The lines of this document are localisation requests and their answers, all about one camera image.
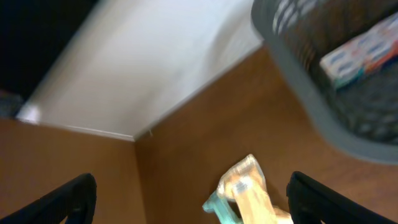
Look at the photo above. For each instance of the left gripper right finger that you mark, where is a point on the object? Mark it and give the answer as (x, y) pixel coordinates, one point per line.
(312, 202)

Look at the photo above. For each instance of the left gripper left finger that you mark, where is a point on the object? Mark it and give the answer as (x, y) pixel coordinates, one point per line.
(73, 202)

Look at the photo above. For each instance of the beige snack bag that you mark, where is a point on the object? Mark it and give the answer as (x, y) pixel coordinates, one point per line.
(245, 184)

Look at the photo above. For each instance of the grey plastic basket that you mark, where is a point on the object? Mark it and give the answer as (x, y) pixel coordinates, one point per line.
(360, 118)

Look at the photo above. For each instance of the white tissue multipack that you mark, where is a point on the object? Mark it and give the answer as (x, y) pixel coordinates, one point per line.
(363, 54)

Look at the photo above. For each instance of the teal packet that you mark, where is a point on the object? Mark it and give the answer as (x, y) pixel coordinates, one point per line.
(221, 208)

